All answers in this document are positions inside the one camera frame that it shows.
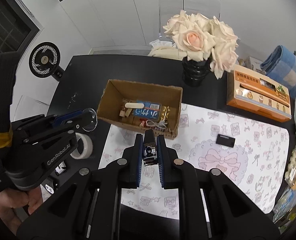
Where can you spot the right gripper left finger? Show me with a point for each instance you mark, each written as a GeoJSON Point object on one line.
{"type": "Point", "coordinates": [132, 172]}

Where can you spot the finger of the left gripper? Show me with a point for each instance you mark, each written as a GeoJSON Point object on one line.
{"type": "Point", "coordinates": [62, 119]}
{"type": "Point", "coordinates": [75, 125]}

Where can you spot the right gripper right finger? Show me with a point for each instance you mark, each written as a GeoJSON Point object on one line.
{"type": "Point", "coordinates": [171, 174]}

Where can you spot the beige nail file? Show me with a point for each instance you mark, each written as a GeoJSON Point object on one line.
{"type": "Point", "coordinates": [134, 105]}

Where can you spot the red patterned snack packet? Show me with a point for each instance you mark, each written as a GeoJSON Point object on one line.
{"type": "Point", "coordinates": [143, 123]}

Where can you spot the person's left hand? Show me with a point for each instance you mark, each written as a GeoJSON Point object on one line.
{"type": "Point", "coordinates": [11, 199]}

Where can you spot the white tape roll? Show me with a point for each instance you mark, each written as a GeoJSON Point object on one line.
{"type": "Point", "coordinates": [84, 147]}

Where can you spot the gold wrapped candy block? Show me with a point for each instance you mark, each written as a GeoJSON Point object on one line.
{"type": "Point", "coordinates": [128, 112]}

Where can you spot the blue tissue pack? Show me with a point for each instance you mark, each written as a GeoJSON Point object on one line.
{"type": "Point", "coordinates": [150, 110]}

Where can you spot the brown cardboard box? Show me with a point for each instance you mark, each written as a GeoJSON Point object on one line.
{"type": "Point", "coordinates": [119, 92]}

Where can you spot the small black card box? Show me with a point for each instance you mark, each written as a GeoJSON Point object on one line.
{"type": "Point", "coordinates": [225, 140]}

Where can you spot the black desk fan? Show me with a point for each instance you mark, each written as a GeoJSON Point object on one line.
{"type": "Point", "coordinates": [44, 61]}

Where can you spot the white pink patterned mat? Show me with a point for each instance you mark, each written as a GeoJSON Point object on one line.
{"type": "Point", "coordinates": [255, 163]}

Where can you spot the black ribbed vase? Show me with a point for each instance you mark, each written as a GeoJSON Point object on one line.
{"type": "Point", "coordinates": [195, 72]}

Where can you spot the orange cling film box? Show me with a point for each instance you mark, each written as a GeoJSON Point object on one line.
{"type": "Point", "coordinates": [257, 93]}

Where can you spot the cream white cushion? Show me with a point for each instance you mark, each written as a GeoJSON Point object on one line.
{"type": "Point", "coordinates": [166, 50]}

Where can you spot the clear blue plastic bag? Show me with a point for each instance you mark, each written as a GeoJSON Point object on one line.
{"type": "Point", "coordinates": [285, 209]}

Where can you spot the pink rose bouquet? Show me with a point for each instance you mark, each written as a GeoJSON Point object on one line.
{"type": "Point", "coordinates": [202, 38]}

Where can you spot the blue checkered towel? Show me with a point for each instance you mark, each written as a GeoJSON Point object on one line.
{"type": "Point", "coordinates": [281, 67]}

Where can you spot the clear acrylic chair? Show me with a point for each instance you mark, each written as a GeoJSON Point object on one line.
{"type": "Point", "coordinates": [168, 8]}

